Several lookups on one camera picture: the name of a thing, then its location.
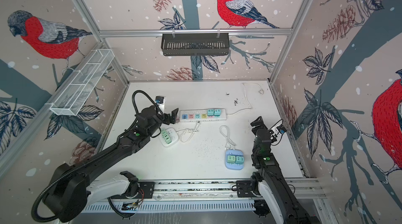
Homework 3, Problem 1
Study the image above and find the white square socket cube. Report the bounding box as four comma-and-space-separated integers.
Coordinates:
159, 128, 179, 148

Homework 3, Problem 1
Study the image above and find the long white power strip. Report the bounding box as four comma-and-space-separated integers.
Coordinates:
179, 109, 227, 122

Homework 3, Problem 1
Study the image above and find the light green charger plug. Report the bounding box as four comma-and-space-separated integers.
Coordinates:
163, 135, 172, 144

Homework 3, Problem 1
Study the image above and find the blue square socket cube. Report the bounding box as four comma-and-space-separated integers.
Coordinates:
225, 149, 245, 171

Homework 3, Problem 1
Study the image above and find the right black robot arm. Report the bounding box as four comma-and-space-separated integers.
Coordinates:
250, 116, 320, 224

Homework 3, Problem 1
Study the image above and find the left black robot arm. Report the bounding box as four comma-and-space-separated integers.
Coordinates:
31, 106, 179, 223

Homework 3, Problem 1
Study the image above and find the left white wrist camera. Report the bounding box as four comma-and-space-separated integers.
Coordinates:
156, 96, 165, 113

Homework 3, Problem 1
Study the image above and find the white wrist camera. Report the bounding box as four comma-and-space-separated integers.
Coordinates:
271, 124, 287, 136
156, 96, 165, 113

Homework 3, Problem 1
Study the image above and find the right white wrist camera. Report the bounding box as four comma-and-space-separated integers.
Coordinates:
271, 124, 287, 136

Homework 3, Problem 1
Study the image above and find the white coiled socket cable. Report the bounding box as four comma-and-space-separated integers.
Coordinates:
176, 120, 201, 143

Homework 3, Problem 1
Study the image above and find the white power strip cable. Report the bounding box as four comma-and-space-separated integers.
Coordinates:
225, 83, 262, 116

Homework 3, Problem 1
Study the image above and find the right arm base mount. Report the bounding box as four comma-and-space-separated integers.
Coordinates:
235, 180, 261, 198

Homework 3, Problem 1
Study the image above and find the black wall basket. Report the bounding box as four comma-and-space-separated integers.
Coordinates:
161, 33, 230, 56

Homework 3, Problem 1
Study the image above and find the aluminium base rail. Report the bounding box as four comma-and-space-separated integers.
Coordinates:
112, 178, 326, 201

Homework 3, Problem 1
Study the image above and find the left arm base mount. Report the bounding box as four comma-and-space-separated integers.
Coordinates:
120, 171, 155, 199

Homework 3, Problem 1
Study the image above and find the white wire mesh basket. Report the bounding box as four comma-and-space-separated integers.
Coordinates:
50, 49, 115, 116

